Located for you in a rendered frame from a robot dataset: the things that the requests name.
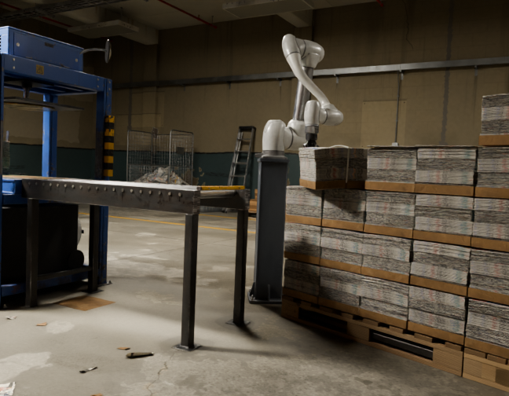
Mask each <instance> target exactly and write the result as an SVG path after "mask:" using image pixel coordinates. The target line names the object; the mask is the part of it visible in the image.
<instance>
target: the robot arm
mask: <svg viewBox="0 0 509 396"><path fill-rule="evenodd" d="M282 48H283V51H284V56H285V57H286V59H287V62H288V63H289V65H290V66H291V69H292V71H293V72H294V74H295V76H296V77H297V79H298V84H297V90H296V95H295V106H294V112H293V118H292V120H291V121H290V122H289V123H288V125H287V127H286V125H285V123H284V122H283V121H282V120H279V119H278V120H269V121H268V123H267V124H266V125H265V128H264V131H263V137H262V153H258V154H255V155H254V156H255V157H258V158H266V159H283V160H287V157H285V156H284V150H285V149H288V150H299V149H302V148H308V147H319V145H317V143H316V140H317V134H318V133H319V124H322V125H325V126H337V125H339V124H340V123H341V122H342V121H343V114H342V113H341V112H340V111H339V110H338V109H337V108H336V107H335V106H334V105H333V104H330V102H329V100H328V99H327V97H326V96H325V95H324V93H323V92H322V91H321V90H320V89H319V88H318V87H317V86H316V85H315V83H314V82H313V81H312V79H313V69H314V68H315V67H316V66H317V64H318V63H319V62H320V61H322V60H323V58H324V49H323V47H322V46H321V45H319V44H318V43H316V42H312V41H309V40H303V39H300V38H296V37H295V36H293V35H291V34H288V35H285V36H284V38H283V40H282ZM310 92H311V93H312V94H313V95H314V96H315V97H316V98H317V100H318V101H310V100H309V96H310ZM320 105H321V106H320Z"/></svg>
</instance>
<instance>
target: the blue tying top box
mask: <svg viewBox="0 0 509 396"><path fill-rule="evenodd" d="M83 50H84V49H83V48H80V47H77V46H73V45H70V44H67V43H64V42H60V41H57V40H54V39H51V38H47V37H43V36H41V35H36V34H33V33H30V32H27V31H23V30H20V29H17V28H14V27H10V26H6V27H0V53H6V54H9V55H13V56H16V57H23V58H26V59H29V60H33V61H38V62H42V63H45V64H51V65H54V66H57V67H61V68H67V69H71V70H74V71H77V72H83V53H82V54H80V55H79V53H80V52H82V51H83Z"/></svg>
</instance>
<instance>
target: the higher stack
mask: <svg viewBox="0 0 509 396"><path fill-rule="evenodd" d="M504 134H509V93H503V94H494V95H488V96H483V98H482V133H481V134H480V135H504ZM483 146H485V147H489V148H479V149H478V150H479V153H478V170H477V172H478V173H479V174H478V176H479V177H478V178H477V180H478V183H477V187H487V188H503V189H509V145H483ZM479 197H481V196H479ZM474 201H475V202H474V204H475V205H474V207H476V208H475V209H473V210H475V213H474V216H475V218H474V225H473V226H474V227H473V231H472V233H473V234H472V235H473V237H477V238H483V239H490V240H501V241H507V242H509V199H508V198H495V197H481V198H476V199H474ZM471 251H472V252H471V264H470V265H471V267H470V268H471V270H470V273H471V279H470V280H471V284H470V288H476V289H480V290H484V291H488V292H495V293H500V294H504V295H509V251H498V250H493V249H487V248H481V247H475V248H473V249H471ZM468 304H469V306H468V308H469V309H468V311H469V313H468V322H467V323H466V327H467V328H466V337H467V338H470V339H475V340H478V341H482V342H484V343H490V344H492V345H496V346H499V347H504V348H507V349H509V305H506V304H502V303H498V302H490V301H487V300H483V299H476V298H471V299H469V303H468ZM463 377H464V378H467V379H469V380H473V381H476V382H479V383H483V384H485V385H488V386H491V387H495V388H497V389H500V390H502V391H506V392H509V359H508V358H505V357H500V356H497V355H495V354H490V353H486V352H484V351H480V350H476V349H473V348H470V347H465V348H464V361H463Z"/></svg>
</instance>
